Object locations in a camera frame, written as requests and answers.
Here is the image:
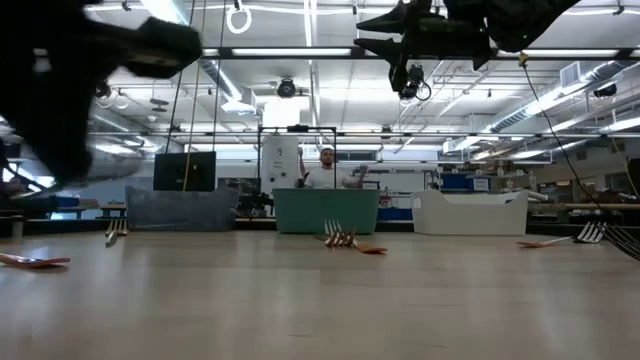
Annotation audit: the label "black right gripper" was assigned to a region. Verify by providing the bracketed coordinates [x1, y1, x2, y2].
[353, 0, 497, 72]

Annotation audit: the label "black metal frame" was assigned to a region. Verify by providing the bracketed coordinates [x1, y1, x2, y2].
[256, 124, 338, 191]

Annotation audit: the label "black ceiling dome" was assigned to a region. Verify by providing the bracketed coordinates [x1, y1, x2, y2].
[276, 76, 298, 99]

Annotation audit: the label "teal plastic bin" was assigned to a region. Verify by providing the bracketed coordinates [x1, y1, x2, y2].
[272, 187, 382, 236]

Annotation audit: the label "black aluminium table frame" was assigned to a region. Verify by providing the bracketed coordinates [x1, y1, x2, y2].
[0, 215, 640, 239]

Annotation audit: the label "person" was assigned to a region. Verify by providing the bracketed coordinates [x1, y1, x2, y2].
[298, 146, 370, 190]

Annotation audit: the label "white hanging ring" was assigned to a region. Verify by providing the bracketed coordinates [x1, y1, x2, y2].
[225, 3, 253, 36]

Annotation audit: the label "gold fork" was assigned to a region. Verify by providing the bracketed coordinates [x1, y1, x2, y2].
[103, 218, 129, 248]
[313, 219, 358, 248]

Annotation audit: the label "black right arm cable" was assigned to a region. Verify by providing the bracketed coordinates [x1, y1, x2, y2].
[519, 49, 609, 214]

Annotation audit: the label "white plastic bin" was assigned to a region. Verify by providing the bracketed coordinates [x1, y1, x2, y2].
[411, 188, 530, 237]

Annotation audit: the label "black monitor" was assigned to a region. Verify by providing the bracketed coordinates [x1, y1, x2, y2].
[152, 151, 218, 193]

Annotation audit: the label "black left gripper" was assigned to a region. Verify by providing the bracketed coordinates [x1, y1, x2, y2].
[0, 0, 204, 188]

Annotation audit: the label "silver fork orange handle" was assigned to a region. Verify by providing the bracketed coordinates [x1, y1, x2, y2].
[516, 221, 607, 250]
[0, 252, 72, 270]
[323, 218, 389, 256]

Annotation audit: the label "grey translucent plastic bin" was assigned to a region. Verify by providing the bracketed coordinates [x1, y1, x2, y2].
[124, 185, 241, 233]

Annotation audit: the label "blue storage bins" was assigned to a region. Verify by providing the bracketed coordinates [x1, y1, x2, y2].
[439, 172, 492, 193]

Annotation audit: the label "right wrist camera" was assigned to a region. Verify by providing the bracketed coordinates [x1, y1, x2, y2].
[397, 63, 432, 102]

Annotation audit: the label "white cylindrical machine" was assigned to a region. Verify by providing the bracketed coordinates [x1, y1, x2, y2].
[260, 133, 301, 197]

